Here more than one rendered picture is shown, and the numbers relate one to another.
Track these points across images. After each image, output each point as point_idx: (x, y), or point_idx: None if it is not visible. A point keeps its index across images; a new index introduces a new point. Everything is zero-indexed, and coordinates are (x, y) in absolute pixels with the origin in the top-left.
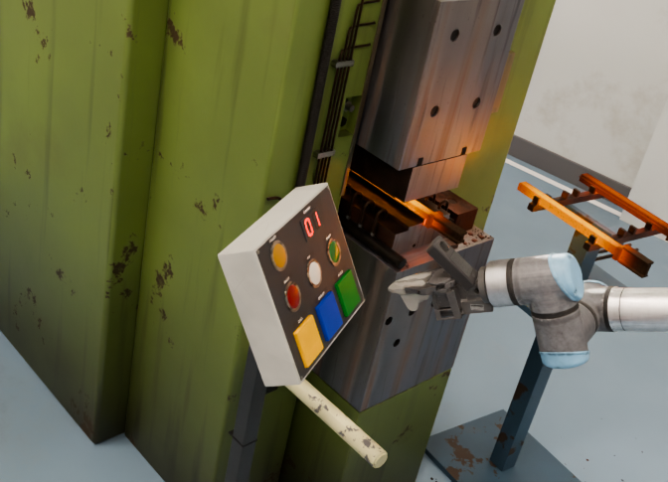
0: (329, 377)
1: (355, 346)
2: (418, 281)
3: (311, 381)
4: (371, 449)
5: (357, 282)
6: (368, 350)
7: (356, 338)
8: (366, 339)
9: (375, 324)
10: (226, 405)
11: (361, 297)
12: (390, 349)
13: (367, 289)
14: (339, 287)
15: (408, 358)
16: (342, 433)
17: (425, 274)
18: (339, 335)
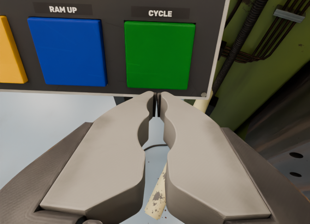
0: (246, 141)
1: (264, 142)
2: (125, 165)
3: (243, 133)
4: (151, 203)
5: (207, 63)
6: (264, 154)
7: (269, 138)
8: (270, 146)
9: (283, 144)
10: (183, 100)
11: (199, 89)
12: (284, 172)
13: (308, 113)
14: (126, 30)
15: (302, 190)
16: (162, 172)
17: (220, 181)
18: (266, 126)
